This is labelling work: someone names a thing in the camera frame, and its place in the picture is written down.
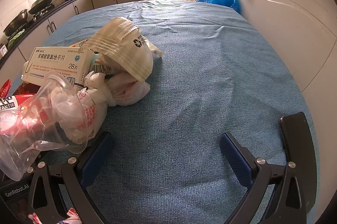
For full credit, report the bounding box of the red and white carton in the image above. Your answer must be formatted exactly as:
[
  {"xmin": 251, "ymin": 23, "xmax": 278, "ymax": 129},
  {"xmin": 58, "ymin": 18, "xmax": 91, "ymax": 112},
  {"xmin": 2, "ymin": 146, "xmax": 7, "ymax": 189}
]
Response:
[{"xmin": 0, "ymin": 83, "xmax": 57, "ymax": 137}]

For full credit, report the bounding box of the white bag with red print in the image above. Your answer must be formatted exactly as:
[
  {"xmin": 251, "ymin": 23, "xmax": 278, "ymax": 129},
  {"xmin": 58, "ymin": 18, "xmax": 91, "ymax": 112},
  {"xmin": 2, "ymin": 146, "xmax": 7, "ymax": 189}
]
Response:
[{"xmin": 51, "ymin": 87, "xmax": 109, "ymax": 141}]

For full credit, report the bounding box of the orange box with barcode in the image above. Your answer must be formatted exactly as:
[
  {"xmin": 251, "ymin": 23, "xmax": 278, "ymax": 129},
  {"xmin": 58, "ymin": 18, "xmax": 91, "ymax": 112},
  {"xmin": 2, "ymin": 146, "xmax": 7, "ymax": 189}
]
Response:
[{"xmin": 69, "ymin": 38, "xmax": 91, "ymax": 50}]

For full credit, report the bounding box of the red plastic basket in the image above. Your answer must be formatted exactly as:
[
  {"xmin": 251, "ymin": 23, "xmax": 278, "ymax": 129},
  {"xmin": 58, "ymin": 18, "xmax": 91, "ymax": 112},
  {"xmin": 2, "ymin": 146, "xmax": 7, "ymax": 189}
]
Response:
[{"xmin": 0, "ymin": 79, "xmax": 12, "ymax": 97}]

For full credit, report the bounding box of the crushed beige disposable cup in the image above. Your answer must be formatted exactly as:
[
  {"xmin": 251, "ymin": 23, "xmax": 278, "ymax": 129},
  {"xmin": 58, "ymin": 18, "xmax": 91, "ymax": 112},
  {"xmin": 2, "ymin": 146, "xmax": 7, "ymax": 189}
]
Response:
[{"xmin": 86, "ymin": 17, "xmax": 164, "ymax": 82}]

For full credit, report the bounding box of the red white printed fabric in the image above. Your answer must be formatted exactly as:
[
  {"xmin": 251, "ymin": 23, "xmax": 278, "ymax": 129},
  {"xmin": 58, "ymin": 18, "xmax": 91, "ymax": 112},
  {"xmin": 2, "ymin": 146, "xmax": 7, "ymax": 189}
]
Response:
[{"xmin": 28, "ymin": 208, "xmax": 82, "ymax": 224}]

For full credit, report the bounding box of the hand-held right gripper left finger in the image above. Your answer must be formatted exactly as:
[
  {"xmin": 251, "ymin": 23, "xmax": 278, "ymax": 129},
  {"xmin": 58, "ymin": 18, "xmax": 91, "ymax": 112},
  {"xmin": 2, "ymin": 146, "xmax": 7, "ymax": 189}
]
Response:
[{"xmin": 28, "ymin": 131, "xmax": 114, "ymax": 224}]

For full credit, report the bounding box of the green cloth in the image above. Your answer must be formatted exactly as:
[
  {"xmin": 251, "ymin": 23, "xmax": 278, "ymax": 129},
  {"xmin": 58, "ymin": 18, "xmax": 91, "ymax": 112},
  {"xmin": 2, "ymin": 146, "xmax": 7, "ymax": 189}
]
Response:
[{"xmin": 7, "ymin": 30, "xmax": 25, "ymax": 48}]

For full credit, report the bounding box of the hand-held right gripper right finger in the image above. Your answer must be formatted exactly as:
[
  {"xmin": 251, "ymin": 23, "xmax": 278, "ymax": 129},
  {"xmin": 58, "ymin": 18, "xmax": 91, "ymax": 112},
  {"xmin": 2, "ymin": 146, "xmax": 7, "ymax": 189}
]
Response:
[{"xmin": 219, "ymin": 132, "xmax": 307, "ymax": 224}]

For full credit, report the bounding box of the white medicine box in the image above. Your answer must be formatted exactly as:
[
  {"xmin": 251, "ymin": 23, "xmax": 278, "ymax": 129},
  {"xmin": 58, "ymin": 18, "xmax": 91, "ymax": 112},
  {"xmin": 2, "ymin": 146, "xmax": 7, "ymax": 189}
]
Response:
[{"xmin": 21, "ymin": 47, "xmax": 96, "ymax": 89}]

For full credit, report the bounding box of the black wok with handle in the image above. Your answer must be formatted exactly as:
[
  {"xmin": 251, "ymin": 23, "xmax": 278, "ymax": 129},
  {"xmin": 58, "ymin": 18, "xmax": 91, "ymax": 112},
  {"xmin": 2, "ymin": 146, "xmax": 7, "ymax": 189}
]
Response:
[{"xmin": 28, "ymin": 0, "xmax": 62, "ymax": 15}]

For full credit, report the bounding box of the clear plastic cup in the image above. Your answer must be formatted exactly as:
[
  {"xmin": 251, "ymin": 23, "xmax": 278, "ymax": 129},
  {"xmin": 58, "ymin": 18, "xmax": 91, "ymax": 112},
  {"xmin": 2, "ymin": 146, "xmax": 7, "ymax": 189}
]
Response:
[{"xmin": 0, "ymin": 74, "xmax": 91, "ymax": 182}]

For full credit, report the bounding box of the blue table cover cloth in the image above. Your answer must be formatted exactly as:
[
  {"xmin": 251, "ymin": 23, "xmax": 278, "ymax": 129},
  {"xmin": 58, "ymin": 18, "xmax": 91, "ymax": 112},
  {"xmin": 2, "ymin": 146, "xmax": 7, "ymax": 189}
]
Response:
[{"xmin": 39, "ymin": 0, "xmax": 316, "ymax": 224}]

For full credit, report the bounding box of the knotted white plastic bag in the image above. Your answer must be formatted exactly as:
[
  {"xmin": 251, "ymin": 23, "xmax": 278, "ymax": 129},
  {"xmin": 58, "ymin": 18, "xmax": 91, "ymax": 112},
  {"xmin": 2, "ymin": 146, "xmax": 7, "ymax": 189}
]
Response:
[{"xmin": 84, "ymin": 70, "xmax": 151, "ymax": 107}]

